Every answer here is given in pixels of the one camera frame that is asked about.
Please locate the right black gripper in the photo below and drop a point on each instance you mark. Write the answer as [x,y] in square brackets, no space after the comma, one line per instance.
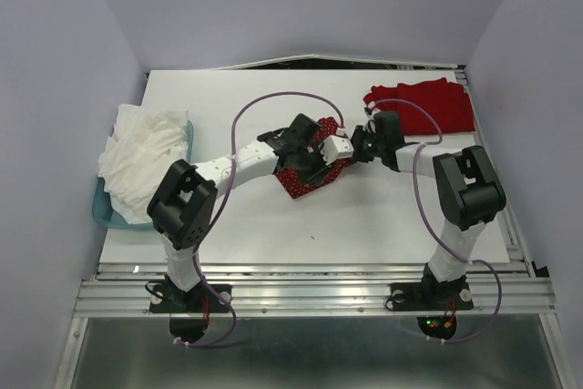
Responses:
[355,139]

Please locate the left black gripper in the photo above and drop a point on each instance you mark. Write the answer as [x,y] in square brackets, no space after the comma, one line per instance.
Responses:
[320,171]

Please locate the red polka dot skirt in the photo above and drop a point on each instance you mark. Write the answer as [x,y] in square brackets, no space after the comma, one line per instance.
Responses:
[289,179]

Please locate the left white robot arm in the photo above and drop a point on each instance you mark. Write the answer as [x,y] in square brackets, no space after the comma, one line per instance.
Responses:
[190,197]

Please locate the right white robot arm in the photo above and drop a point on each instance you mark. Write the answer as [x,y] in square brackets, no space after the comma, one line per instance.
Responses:
[469,191]

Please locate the folded plain red skirt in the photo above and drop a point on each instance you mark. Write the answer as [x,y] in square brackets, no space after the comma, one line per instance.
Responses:
[446,102]

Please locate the white skirt in basket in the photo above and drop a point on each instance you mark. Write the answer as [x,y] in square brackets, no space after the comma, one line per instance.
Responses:
[141,156]

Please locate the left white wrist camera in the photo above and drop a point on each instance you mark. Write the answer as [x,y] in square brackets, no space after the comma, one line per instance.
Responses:
[335,148]

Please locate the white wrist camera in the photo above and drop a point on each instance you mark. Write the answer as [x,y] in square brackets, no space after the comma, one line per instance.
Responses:
[371,124]
[335,148]

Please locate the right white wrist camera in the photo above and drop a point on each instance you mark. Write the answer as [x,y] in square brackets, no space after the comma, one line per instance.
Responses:
[371,124]

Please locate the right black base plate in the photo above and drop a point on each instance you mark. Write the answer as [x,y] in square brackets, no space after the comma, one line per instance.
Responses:
[439,303]

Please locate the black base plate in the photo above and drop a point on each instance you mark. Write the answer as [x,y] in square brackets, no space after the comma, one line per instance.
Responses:
[189,311]
[439,303]

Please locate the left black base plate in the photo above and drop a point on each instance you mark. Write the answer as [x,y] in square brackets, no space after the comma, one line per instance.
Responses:
[189,311]

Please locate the aluminium rail frame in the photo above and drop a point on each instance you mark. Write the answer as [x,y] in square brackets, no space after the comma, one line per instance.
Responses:
[294,310]

